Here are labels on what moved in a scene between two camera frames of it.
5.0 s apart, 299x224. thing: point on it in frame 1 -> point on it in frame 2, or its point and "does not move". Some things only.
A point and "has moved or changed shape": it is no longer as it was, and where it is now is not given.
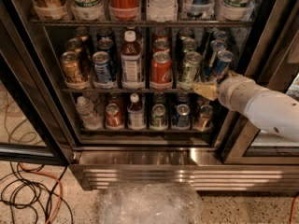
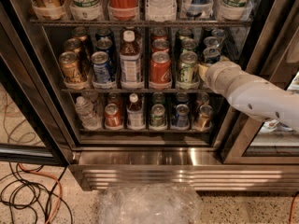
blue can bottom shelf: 182,119 does not move
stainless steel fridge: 101,77 does not move
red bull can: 216,46 -> 211,41
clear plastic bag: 150,203 does not move
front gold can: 73,71 does not move
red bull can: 221,63 has moved or changed shape
